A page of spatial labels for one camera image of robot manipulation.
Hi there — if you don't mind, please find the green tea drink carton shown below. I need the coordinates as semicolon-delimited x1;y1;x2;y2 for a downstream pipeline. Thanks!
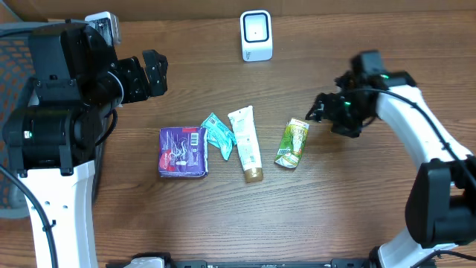
274;118;309;168

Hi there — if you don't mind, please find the white tube gold cap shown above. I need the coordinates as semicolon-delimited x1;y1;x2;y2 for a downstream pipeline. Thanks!
228;106;263;183

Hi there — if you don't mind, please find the purple pad package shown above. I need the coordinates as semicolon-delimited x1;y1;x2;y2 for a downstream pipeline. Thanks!
158;127;208;178

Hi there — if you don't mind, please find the teal snack packet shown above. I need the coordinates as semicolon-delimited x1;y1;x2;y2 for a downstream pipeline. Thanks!
201;113;237;161

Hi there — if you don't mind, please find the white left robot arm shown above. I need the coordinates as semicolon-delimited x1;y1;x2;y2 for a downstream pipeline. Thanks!
1;22;168;267

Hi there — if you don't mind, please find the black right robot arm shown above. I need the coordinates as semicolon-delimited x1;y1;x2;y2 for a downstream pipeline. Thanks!
306;71;475;267

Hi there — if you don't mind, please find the white barcode scanner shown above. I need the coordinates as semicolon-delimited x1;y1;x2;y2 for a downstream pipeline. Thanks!
239;10;273;62

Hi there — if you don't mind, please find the grey plastic shopping basket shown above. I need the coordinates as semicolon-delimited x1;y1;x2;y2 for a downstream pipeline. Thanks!
0;20;105;220

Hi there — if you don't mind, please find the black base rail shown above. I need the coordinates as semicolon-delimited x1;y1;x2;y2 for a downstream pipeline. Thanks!
105;252;380;268

